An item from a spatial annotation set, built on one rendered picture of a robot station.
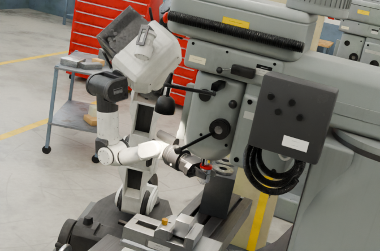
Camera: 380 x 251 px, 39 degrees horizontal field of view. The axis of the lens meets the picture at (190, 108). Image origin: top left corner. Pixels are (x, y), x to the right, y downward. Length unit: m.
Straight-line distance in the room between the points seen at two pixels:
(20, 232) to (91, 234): 1.19
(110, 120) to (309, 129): 1.00
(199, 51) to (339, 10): 0.46
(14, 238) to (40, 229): 0.21
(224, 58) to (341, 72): 0.37
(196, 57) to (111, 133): 0.62
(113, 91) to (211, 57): 0.56
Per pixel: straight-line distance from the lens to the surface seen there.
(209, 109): 1.83
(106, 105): 2.21
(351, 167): 1.70
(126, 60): 2.22
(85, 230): 2.77
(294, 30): 1.69
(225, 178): 2.25
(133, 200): 2.84
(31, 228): 3.93
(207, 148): 1.87
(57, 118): 5.12
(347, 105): 1.71
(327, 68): 1.71
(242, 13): 1.72
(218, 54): 1.76
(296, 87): 1.46
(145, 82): 2.21
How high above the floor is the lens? 2.00
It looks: 16 degrees down
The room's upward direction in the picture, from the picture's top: 11 degrees clockwise
